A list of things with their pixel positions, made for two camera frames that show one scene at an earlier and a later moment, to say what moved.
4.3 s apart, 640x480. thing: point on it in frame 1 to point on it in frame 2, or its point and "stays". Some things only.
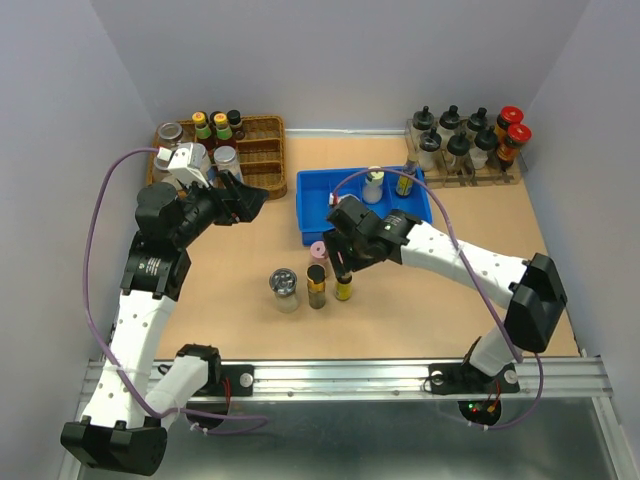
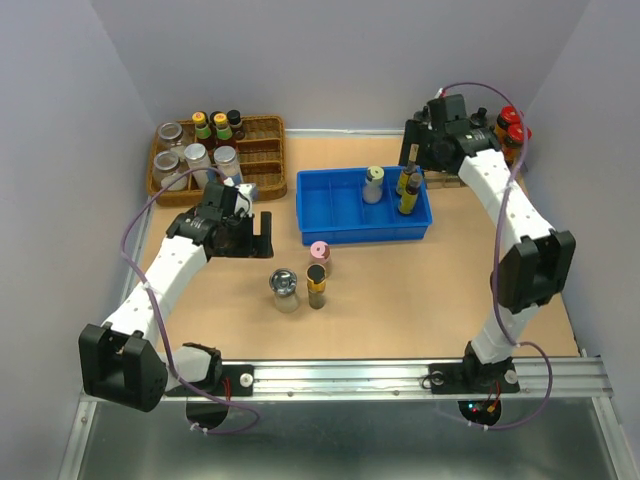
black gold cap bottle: [316, 285] stays
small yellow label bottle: [343, 288] to [408, 201]
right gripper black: [335, 243] to [418, 133]
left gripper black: [235, 203] to [256, 246]
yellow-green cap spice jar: [373, 189] stays
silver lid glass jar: [283, 284] stays
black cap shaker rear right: [478, 121] stays
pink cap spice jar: [318, 254] stays
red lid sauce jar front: [508, 153] stays
